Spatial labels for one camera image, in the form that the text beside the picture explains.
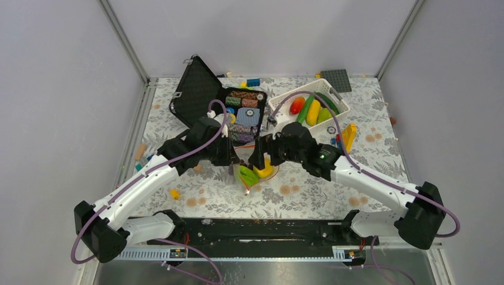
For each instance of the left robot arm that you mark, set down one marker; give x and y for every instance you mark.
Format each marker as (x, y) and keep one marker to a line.
(104, 228)

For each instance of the grey building base plate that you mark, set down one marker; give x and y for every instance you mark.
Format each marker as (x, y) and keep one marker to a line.
(338, 79)

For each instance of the white perforated plastic basket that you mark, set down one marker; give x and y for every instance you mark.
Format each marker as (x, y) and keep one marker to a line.
(279, 106)

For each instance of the tan wooden block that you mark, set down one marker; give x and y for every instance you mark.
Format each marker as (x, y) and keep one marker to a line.
(140, 151)

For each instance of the light green toy pepper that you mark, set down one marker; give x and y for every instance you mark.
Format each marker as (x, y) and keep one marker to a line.
(247, 176)

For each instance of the green toy apple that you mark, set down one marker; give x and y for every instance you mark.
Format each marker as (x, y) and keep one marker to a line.
(324, 115)

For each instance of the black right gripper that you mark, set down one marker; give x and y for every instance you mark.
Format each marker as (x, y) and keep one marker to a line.
(265, 143)

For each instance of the yellow toy corn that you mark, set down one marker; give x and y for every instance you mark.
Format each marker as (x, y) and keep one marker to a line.
(312, 114)

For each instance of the blue toy brick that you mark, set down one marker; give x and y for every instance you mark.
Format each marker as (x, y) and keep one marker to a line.
(253, 82)

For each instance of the dark green toy cucumber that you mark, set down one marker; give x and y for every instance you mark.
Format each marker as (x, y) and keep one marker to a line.
(303, 113)

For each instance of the black poker chip case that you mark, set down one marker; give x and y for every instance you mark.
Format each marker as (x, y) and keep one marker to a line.
(200, 91)

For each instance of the small yellow toy brick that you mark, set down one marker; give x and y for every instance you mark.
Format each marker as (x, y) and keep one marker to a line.
(174, 194)

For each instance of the red orange toy mango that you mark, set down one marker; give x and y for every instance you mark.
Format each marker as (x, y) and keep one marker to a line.
(297, 105)

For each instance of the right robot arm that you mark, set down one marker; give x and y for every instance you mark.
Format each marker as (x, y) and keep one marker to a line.
(415, 212)

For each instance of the clear zip bag orange zipper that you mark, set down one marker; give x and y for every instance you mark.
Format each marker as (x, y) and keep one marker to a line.
(230, 175)

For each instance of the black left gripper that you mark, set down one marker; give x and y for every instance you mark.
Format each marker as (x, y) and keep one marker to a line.
(229, 159)

